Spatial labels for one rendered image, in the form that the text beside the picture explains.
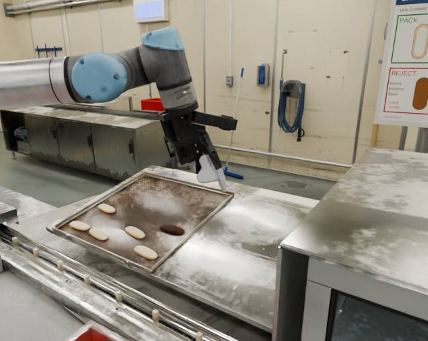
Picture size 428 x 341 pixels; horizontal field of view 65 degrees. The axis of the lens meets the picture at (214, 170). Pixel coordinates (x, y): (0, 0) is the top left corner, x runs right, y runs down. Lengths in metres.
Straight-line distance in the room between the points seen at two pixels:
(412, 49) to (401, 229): 0.97
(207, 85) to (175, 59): 4.45
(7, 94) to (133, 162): 3.34
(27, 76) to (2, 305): 0.76
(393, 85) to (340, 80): 3.02
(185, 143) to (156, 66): 0.16
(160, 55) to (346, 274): 0.51
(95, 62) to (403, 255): 0.47
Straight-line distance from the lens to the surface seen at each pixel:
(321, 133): 4.47
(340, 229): 0.42
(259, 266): 1.04
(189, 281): 1.02
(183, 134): 0.74
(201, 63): 5.19
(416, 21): 1.35
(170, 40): 0.69
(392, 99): 1.35
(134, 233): 1.23
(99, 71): 0.56
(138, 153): 3.87
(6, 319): 1.15
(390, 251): 0.39
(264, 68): 4.52
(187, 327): 0.94
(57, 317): 1.10
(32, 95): 0.62
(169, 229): 1.21
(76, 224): 1.38
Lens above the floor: 1.48
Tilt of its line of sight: 18 degrees down
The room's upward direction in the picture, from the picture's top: straight up
